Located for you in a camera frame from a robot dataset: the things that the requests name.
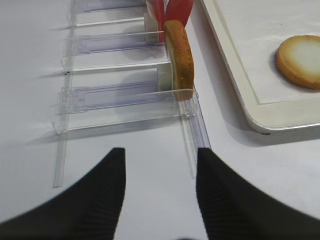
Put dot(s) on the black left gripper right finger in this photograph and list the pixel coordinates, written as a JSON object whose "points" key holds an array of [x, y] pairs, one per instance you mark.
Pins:
{"points": [[234, 209]]}

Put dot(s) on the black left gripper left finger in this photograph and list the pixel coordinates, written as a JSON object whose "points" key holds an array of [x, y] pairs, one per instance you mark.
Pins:
{"points": [[88, 210]]}

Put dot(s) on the brown meat patty slice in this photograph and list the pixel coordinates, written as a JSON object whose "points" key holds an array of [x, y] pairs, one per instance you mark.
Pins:
{"points": [[178, 47]]}

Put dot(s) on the round bread slice on tray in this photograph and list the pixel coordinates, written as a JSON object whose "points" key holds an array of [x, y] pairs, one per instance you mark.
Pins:
{"points": [[298, 60]]}

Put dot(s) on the red tomato slice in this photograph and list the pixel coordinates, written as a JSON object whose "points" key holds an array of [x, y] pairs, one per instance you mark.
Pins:
{"points": [[156, 9], [179, 10]]}

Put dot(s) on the clear acrylic rack left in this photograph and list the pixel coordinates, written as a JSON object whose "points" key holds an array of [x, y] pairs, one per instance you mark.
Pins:
{"points": [[118, 78]]}

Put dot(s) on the cream metal tray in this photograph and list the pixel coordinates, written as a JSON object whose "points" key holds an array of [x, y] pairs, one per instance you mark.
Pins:
{"points": [[249, 33]]}

